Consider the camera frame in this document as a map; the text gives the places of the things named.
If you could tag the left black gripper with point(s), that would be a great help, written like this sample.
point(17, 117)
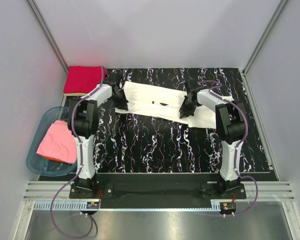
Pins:
point(123, 102)

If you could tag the pink t shirt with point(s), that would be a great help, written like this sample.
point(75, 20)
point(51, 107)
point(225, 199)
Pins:
point(58, 143)

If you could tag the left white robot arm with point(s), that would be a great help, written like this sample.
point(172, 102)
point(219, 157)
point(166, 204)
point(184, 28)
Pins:
point(83, 122)

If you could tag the teal plastic basket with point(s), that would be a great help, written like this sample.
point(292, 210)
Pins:
point(43, 166)

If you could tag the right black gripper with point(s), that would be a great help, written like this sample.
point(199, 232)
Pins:
point(184, 112)

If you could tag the white t shirt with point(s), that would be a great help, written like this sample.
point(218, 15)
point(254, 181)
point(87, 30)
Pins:
point(165, 103)

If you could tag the orange garment in basket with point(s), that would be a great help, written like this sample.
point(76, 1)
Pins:
point(52, 159)

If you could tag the aluminium frame post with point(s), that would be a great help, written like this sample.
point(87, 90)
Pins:
point(47, 33)
point(266, 33)

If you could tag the folded beige t shirt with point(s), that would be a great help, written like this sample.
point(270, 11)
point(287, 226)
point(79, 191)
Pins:
point(75, 94)

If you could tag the right aluminium frame post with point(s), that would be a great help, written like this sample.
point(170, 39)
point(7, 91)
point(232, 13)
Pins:
point(266, 33)

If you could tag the grey slotted cable duct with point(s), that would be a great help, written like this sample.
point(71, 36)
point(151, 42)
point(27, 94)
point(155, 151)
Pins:
point(90, 206)

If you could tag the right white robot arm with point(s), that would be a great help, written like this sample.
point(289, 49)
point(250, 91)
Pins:
point(231, 128)

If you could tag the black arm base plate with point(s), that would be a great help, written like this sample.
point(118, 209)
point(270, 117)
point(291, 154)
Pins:
point(158, 189)

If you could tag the black marble pattern mat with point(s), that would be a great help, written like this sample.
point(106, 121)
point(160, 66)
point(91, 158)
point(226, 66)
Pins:
point(131, 143)

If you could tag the folded red t shirt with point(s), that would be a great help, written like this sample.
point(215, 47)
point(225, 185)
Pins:
point(83, 79)

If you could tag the left aluminium frame post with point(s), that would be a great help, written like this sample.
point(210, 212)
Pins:
point(47, 33)

